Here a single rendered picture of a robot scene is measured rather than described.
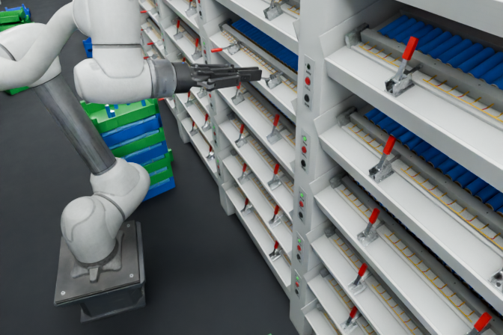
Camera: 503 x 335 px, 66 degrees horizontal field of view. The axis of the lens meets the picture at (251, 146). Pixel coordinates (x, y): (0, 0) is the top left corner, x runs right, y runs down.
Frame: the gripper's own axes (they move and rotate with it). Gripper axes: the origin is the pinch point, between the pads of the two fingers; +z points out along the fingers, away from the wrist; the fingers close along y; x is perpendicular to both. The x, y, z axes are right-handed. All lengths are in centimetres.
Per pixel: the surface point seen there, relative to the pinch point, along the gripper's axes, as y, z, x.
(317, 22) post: 22.6, 1.5, 19.9
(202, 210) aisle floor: -54, 14, -97
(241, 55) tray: -22.1, 8.9, -3.3
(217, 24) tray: -44.3, 9.3, 0.2
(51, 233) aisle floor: -75, -55, -111
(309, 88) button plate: 21.4, 4.2, 5.2
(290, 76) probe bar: 4.2, 10.7, 0.5
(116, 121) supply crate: -75, -22, -52
